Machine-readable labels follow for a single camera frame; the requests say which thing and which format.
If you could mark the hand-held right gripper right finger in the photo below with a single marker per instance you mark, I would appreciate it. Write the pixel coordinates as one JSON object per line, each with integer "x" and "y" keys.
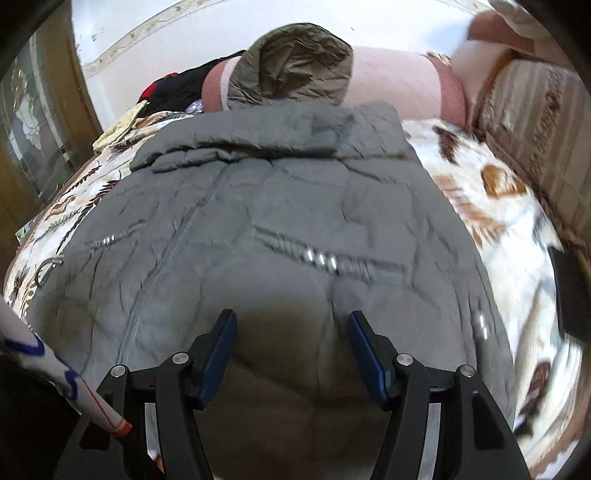
{"x": 367, "y": 357}

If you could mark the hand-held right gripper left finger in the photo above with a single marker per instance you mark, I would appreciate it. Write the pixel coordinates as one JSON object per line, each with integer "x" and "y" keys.
{"x": 218, "y": 355}

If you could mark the grey-green puffer jacket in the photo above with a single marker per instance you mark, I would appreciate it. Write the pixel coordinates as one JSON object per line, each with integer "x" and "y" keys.
{"x": 277, "y": 207}

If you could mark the black clothes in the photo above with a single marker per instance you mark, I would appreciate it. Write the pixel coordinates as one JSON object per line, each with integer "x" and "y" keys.
{"x": 194, "y": 83}

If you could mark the white printed cloth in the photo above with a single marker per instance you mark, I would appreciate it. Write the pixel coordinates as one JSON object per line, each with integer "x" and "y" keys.
{"x": 46, "y": 360}

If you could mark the black flat object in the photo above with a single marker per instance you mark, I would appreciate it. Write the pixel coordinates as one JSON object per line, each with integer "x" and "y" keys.
{"x": 570, "y": 295}

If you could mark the leaf print blanket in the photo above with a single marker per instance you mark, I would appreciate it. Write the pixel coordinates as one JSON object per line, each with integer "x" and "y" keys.
{"x": 466, "y": 152}

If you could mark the yellow cloth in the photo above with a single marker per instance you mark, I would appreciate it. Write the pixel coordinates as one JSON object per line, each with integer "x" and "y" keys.
{"x": 120, "y": 127}

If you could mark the purple plastic bag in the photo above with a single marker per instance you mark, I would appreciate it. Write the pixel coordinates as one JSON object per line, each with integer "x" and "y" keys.
{"x": 196, "y": 106}

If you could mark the red cloth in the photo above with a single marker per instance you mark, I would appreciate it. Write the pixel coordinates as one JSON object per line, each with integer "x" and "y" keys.
{"x": 147, "y": 90}

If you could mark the pink bolster pillow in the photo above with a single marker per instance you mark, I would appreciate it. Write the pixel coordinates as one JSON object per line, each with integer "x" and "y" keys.
{"x": 397, "y": 78}

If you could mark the striped beige cushion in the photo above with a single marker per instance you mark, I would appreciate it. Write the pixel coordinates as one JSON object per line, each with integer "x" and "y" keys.
{"x": 531, "y": 115}

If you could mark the wooden glass door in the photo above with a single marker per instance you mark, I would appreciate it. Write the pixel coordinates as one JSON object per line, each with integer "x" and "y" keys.
{"x": 37, "y": 115}

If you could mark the brown pillow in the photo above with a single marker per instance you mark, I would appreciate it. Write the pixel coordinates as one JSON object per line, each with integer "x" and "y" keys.
{"x": 498, "y": 27}

